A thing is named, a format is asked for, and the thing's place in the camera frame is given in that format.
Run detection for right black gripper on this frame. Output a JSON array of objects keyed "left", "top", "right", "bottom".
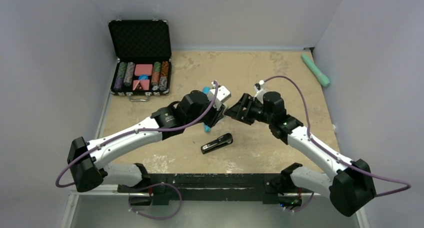
[{"left": 223, "top": 93, "right": 274, "bottom": 125}]

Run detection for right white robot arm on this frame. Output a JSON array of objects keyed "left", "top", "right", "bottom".
[{"left": 225, "top": 91, "right": 377, "bottom": 216}]

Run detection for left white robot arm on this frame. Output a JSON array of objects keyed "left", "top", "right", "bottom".
[{"left": 67, "top": 86, "right": 231, "bottom": 192}]

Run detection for blue cylindrical tube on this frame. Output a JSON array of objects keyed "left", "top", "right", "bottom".
[{"left": 202, "top": 86, "right": 211, "bottom": 133}]

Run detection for mint green tube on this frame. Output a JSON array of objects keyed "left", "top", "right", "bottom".
[{"left": 301, "top": 54, "right": 331, "bottom": 87}]

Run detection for black poker chip case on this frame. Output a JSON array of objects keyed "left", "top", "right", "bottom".
[{"left": 107, "top": 19, "right": 173, "bottom": 102}]

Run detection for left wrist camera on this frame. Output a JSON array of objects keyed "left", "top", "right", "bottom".
[{"left": 207, "top": 85, "right": 232, "bottom": 110}]

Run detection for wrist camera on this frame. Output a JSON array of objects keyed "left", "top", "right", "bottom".
[
  {"left": 207, "top": 85, "right": 232, "bottom": 110},
  {"left": 253, "top": 80, "right": 267, "bottom": 103}
]

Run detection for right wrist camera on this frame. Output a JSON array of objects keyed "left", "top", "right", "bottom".
[{"left": 253, "top": 80, "right": 267, "bottom": 103}]

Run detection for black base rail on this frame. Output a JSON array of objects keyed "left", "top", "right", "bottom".
[{"left": 71, "top": 171, "right": 332, "bottom": 207}]

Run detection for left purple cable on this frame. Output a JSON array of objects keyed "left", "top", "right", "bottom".
[{"left": 54, "top": 80, "right": 220, "bottom": 188}]

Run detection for purple cable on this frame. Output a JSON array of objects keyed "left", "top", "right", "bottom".
[
  {"left": 261, "top": 75, "right": 412, "bottom": 198},
  {"left": 54, "top": 80, "right": 220, "bottom": 188}
]

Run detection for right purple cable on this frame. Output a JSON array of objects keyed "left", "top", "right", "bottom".
[{"left": 261, "top": 75, "right": 412, "bottom": 198}]

